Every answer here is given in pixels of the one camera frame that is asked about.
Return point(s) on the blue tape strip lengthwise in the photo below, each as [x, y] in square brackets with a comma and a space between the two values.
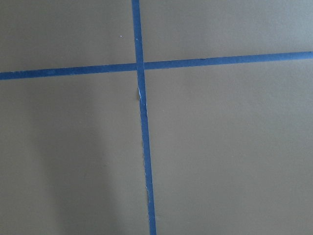
[143, 114]

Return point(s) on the blue tape strip crosswise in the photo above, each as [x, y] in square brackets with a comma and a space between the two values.
[9, 75]

